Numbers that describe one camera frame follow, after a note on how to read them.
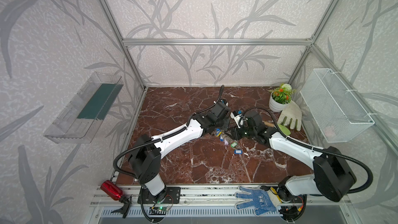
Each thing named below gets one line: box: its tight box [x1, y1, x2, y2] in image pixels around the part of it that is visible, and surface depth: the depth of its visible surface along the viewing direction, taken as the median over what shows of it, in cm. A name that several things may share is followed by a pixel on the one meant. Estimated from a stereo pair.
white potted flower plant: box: [268, 83, 296, 113], surface depth 100 cm
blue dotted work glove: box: [234, 185, 282, 216], surface depth 73 cm
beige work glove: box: [277, 100, 303, 132], surface depth 107 cm
